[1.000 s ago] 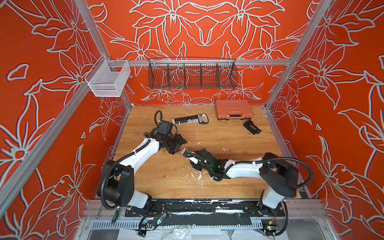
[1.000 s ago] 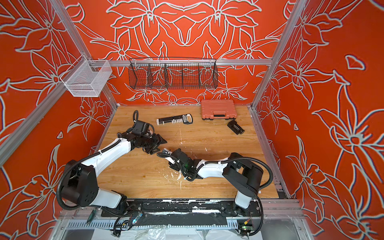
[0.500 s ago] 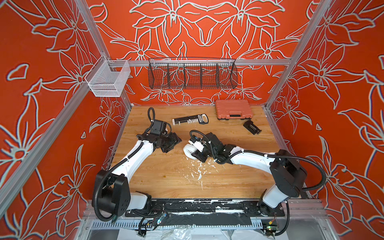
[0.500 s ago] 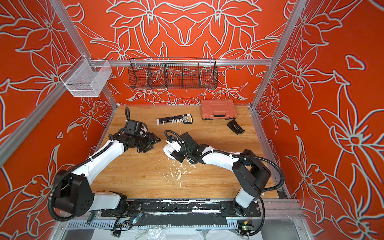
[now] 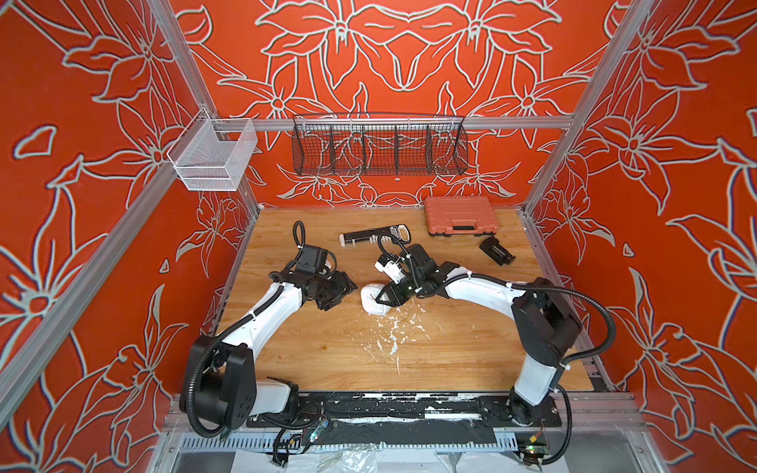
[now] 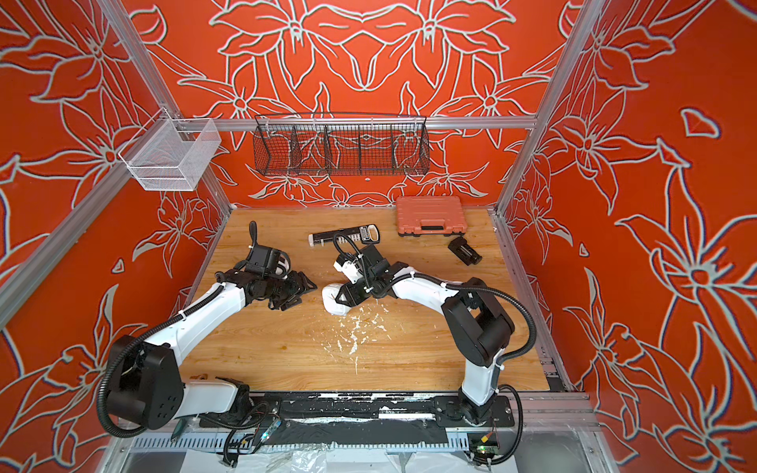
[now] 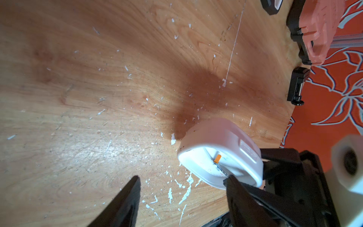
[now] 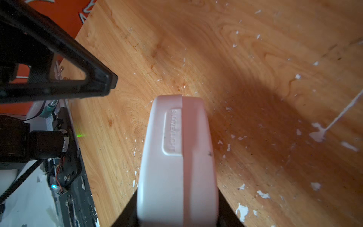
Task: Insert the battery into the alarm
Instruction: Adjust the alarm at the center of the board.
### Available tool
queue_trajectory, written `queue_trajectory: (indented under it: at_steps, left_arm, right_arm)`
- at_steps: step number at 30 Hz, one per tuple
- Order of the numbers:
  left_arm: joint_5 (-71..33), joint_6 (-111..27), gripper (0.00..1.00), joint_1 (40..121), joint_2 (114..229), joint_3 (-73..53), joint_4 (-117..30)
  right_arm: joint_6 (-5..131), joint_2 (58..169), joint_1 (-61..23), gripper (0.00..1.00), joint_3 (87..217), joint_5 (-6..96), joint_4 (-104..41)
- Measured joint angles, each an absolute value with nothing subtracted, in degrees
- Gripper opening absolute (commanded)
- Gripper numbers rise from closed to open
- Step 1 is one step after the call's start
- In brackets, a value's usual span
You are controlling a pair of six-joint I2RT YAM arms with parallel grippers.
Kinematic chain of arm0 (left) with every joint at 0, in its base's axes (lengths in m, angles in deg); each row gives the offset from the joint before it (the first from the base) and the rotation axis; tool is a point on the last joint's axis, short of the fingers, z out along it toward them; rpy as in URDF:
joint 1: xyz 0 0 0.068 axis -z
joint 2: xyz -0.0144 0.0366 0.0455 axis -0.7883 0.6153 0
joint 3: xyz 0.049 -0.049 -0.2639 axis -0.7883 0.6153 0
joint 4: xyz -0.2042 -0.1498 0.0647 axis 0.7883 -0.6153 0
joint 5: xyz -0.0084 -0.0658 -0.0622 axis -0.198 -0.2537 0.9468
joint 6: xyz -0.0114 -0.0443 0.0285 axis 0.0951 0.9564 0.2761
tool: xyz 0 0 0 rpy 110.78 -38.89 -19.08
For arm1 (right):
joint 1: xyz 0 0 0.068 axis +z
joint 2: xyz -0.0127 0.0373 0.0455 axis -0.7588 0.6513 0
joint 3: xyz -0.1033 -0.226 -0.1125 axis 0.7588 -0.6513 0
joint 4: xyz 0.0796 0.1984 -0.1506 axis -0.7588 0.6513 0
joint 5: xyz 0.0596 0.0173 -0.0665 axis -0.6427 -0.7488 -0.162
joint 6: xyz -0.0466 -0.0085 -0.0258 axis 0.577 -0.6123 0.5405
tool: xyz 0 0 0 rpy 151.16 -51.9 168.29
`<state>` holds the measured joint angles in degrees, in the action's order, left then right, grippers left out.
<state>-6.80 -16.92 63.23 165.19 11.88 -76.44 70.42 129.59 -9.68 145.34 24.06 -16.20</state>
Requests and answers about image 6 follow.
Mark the black white screwdriver bit holder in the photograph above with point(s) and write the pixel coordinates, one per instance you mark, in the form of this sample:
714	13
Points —
366	234

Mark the red plastic tool case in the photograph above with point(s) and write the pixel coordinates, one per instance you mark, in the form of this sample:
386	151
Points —
430	215

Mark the black small vise clamp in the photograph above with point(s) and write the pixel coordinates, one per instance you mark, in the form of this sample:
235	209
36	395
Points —
463	251

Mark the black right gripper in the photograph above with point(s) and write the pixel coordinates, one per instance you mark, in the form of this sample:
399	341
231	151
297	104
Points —
355	288

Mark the black wire wall basket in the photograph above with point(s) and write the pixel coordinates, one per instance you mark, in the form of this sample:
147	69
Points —
342	145

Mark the white alarm clock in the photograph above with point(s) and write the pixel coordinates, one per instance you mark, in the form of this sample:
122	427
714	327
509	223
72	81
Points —
330	303

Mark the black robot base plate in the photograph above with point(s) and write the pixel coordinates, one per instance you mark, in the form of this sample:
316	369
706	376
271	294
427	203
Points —
366	409

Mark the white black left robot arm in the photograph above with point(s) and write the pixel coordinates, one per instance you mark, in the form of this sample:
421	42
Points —
142	389

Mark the green handled screwdriver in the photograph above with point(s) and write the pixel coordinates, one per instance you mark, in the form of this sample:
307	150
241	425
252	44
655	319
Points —
179	429

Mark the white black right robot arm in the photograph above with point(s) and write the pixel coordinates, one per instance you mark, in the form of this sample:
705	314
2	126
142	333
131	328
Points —
489	327

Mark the clear plastic bag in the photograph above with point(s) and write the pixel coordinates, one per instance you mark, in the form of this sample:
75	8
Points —
300	461

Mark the white wire wall basket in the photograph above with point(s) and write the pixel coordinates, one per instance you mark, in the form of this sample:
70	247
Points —
166	157

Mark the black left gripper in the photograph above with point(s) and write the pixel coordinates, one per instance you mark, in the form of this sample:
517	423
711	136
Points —
300	286

